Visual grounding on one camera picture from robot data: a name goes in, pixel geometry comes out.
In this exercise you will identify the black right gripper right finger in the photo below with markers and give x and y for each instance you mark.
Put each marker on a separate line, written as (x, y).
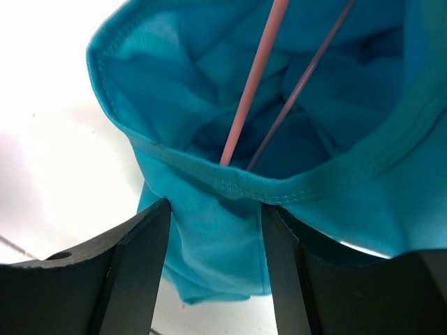
(320, 286)

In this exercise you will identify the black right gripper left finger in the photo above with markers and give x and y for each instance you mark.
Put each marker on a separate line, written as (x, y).
(106, 285)

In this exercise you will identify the teal t shirt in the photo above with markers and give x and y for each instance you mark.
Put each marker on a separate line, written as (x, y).
(361, 156)

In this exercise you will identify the pink wire hanger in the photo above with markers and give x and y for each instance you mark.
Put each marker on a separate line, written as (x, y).
(269, 36)

